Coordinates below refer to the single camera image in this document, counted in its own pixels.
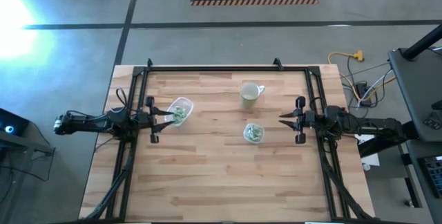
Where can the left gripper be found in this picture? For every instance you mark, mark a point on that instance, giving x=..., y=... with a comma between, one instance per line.
x=151, y=120

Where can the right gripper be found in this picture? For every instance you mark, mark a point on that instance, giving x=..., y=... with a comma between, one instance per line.
x=304, y=120

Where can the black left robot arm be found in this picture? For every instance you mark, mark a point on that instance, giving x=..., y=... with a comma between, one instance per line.
x=89, y=123

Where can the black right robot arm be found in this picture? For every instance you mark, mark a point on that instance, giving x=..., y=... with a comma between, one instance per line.
x=373, y=127

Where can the rectangular clear plastic container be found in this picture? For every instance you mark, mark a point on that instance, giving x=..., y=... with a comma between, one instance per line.
x=186, y=103

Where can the small clear plastic container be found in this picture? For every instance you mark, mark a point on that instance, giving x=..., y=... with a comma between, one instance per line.
x=245, y=132

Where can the cream ceramic mug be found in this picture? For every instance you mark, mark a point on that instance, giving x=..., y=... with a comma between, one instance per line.
x=249, y=92

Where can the black power strip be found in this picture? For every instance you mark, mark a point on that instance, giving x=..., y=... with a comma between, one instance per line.
x=362, y=91

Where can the white paper sheet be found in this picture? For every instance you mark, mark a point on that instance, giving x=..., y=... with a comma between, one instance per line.
x=371, y=160

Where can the black desk leg bar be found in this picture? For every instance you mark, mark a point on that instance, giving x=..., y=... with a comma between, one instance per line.
x=380, y=149

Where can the grey desk top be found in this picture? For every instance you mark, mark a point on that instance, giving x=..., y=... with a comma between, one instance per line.
x=418, y=89

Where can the dark grey side desk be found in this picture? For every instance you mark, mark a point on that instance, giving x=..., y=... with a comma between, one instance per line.
x=419, y=148

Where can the black controller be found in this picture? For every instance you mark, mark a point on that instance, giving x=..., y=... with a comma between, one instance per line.
x=433, y=122

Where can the grey metal desk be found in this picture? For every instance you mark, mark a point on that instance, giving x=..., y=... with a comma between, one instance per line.
x=20, y=141

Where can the black box with blue light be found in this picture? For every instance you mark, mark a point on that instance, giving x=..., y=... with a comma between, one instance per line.
x=15, y=120

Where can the black keyboard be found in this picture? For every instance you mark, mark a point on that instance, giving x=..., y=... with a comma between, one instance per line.
x=433, y=175

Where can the black pole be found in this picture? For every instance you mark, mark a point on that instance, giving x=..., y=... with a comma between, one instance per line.
x=424, y=40

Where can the black aluminium table frame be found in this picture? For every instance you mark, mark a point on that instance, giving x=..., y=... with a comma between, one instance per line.
x=224, y=68

